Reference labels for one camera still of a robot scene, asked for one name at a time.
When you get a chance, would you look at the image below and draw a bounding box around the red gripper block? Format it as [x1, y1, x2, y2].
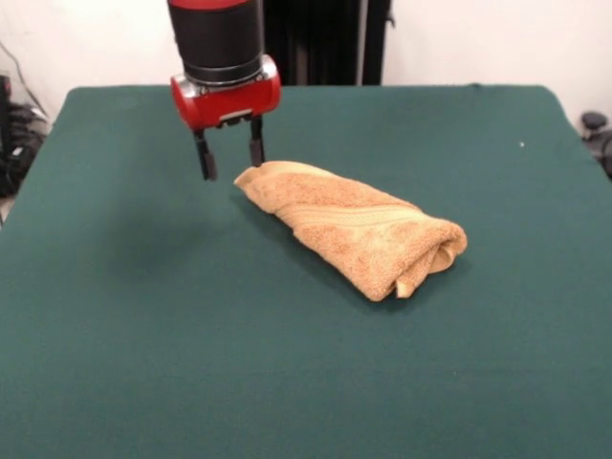
[170, 55, 283, 183]

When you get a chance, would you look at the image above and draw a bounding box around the tan terry towel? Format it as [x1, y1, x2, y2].
[232, 160, 469, 302]

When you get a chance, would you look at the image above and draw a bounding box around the black equipment pile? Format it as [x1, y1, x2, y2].
[0, 74, 50, 198]

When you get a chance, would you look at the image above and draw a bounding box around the dark green table cloth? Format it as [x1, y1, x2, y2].
[0, 84, 612, 459]

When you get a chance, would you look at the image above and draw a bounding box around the grey wheeled stand base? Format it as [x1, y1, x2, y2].
[579, 110, 612, 182]

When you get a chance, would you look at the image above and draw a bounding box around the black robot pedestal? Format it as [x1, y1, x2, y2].
[262, 0, 394, 87]

